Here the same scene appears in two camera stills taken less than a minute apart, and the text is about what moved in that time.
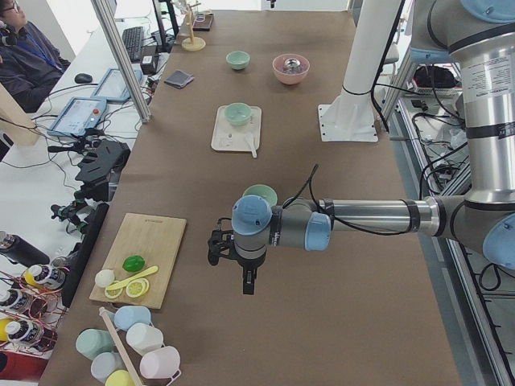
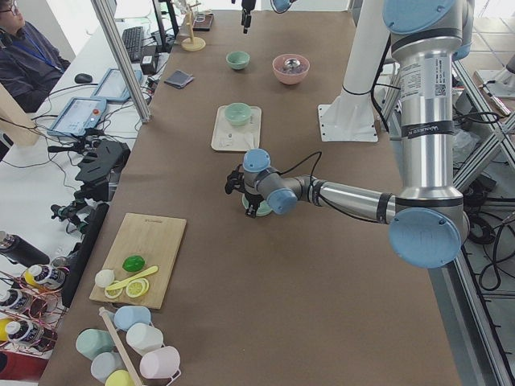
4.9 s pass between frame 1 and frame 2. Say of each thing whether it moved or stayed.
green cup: stayed
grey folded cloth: stayed
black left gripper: moved
